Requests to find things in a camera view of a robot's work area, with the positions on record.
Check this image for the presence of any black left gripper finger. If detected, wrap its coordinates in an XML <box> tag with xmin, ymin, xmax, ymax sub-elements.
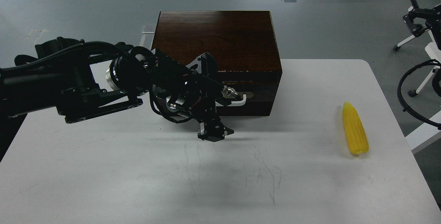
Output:
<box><xmin>197</xmin><ymin>115</ymin><xmax>235</xmax><ymax>142</ymax></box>
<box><xmin>222</xmin><ymin>85</ymin><xmax>242</xmax><ymax>102</ymax></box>

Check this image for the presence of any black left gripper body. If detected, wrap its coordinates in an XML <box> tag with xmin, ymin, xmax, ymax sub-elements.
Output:
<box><xmin>148</xmin><ymin>49</ymin><xmax>224</xmax><ymax>124</ymax></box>

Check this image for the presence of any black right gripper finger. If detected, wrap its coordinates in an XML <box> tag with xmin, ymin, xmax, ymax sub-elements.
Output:
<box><xmin>402</xmin><ymin>0</ymin><xmax>435</xmax><ymax>38</ymax></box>

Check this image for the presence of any white drawer handle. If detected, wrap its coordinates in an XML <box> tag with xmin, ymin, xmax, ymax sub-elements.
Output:
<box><xmin>216</xmin><ymin>93</ymin><xmax>247</xmax><ymax>107</ymax></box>

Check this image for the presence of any dark wooden drawer front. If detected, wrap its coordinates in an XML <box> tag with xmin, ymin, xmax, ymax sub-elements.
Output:
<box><xmin>216</xmin><ymin>70</ymin><xmax>282</xmax><ymax>116</ymax></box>

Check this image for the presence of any yellow corn cob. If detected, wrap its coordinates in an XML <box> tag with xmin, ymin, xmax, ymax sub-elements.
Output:
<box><xmin>342</xmin><ymin>101</ymin><xmax>370</xmax><ymax>155</ymax></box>

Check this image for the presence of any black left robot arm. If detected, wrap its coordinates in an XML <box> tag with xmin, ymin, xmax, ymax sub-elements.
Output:
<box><xmin>1</xmin><ymin>37</ymin><xmax>240</xmax><ymax>142</ymax></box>

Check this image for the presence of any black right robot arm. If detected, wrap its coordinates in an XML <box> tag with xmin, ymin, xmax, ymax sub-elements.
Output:
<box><xmin>394</xmin><ymin>0</ymin><xmax>440</xmax><ymax>97</ymax></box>

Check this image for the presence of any dark wooden drawer cabinet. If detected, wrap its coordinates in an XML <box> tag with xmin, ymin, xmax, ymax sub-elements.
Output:
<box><xmin>151</xmin><ymin>10</ymin><xmax>283</xmax><ymax>117</ymax></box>

